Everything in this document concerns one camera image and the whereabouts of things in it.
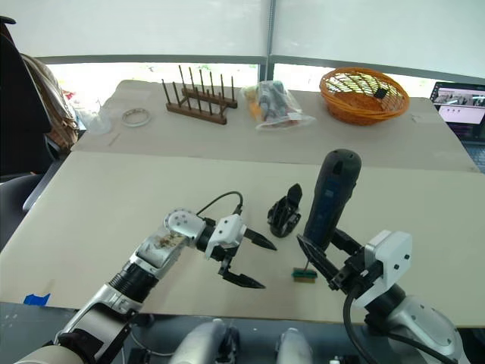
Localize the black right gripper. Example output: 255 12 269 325
296 227 383 296

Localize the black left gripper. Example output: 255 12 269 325
211 225 278 290

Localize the black blue electric screwdriver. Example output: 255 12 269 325
301 149 363 272

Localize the loose black gripper body part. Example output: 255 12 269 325
266 199 302 239

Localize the small green brown block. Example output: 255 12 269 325
292 267 318 284

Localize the silver rounded shell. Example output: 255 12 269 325
171 318 240 364
275 327 314 364

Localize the beige cardboard sheet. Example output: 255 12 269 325
0 150 485 329
70 79 480 174

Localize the orange woven basket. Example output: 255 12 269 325
318 67 411 127

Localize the clear plastic bag of items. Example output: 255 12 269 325
241 80 317 132

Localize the brown wooden peg rack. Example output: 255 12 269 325
160 64 239 126

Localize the white tape roll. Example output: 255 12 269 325
121 107 153 128

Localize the open laptop computer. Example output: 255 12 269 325
429 80 485 174

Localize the clear plastic cup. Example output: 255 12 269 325
77 107 113 137

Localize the blue tape strip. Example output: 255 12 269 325
23 292 52 307

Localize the black office chair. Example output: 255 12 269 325
0 16 55 213

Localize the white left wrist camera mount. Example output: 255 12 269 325
206 214 248 261

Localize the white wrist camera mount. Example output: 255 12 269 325
353 229 414 309
206 214 248 261

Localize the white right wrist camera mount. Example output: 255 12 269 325
353 229 414 309

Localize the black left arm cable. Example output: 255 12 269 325
196 191 245 218

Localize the grey window frame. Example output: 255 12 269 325
33 0 485 83

